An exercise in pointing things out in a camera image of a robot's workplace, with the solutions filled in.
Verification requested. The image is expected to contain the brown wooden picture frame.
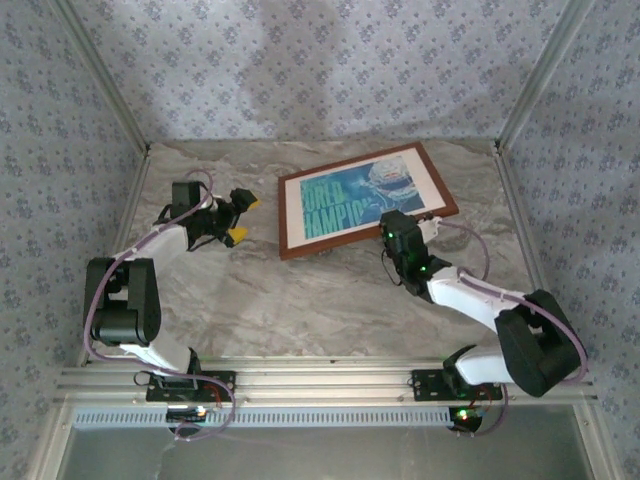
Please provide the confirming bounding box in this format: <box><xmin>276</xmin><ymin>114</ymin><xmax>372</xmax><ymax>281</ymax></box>
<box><xmin>277</xmin><ymin>140</ymin><xmax>461</xmax><ymax>262</ymax></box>

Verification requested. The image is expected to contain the black electronics board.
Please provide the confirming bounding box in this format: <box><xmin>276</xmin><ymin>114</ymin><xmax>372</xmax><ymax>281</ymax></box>
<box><xmin>448</xmin><ymin>405</ymin><xmax>485</xmax><ymax>434</ymax></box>
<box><xmin>166</xmin><ymin>405</ymin><xmax>209</xmax><ymax>422</ymax></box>

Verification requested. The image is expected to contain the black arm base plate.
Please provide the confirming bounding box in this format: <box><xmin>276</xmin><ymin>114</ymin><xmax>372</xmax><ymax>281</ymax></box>
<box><xmin>145</xmin><ymin>370</ymin><xmax>237</xmax><ymax>403</ymax></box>
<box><xmin>410</xmin><ymin>368</ymin><xmax>504</xmax><ymax>403</ymax></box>

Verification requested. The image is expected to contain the long aluminium base rail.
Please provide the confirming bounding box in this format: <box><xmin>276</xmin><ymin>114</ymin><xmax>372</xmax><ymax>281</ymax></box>
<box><xmin>54</xmin><ymin>355</ymin><xmax>599</xmax><ymax>405</ymax></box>

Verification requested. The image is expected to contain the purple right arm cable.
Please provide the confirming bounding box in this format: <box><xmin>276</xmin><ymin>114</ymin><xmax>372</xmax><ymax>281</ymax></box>
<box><xmin>438</xmin><ymin>222</ymin><xmax>590</xmax><ymax>439</ymax></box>

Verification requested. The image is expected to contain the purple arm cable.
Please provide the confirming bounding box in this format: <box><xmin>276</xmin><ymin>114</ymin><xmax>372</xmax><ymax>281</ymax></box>
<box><xmin>438</xmin><ymin>222</ymin><xmax>590</xmax><ymax>439</ymax></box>
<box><xmin>82</xmin><ymin>168</ymin><xmax>237</xmax><ymax>444</ymax></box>

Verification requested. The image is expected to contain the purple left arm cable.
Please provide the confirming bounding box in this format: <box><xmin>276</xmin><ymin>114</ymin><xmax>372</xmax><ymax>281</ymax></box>
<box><xmin>82</xmin><ymin>168</ymin><xmax>237</xmax><ymax>444</ymax></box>

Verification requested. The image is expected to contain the aluminium corner post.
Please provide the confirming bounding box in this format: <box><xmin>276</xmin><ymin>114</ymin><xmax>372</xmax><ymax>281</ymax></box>
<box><xmin>493</xmin><ymin>0</ymin><xmax>596</xmax><ymax>151</ymax></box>
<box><xmin>52</xmin><ymin>0</ymin><xmax>152</xmax><ymax>154</ymax></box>

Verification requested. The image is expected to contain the grey slotted cable duct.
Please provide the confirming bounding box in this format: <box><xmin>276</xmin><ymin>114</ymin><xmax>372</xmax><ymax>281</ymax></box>
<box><xmin>72</xmin><ymin>405</ymin><xmax>454</xmax><ymax>429</ymax></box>

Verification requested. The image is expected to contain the aluminium lower post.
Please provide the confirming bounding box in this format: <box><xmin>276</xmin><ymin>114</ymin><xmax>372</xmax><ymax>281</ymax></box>
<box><xmin>574</xmin><ymin>402</ymin><xmax>619</xmax><ymax>480</ymax></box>
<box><xmin>37</xmin><ymin>403</ymin><xmax>76</xmax><ymax>480</ymax></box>

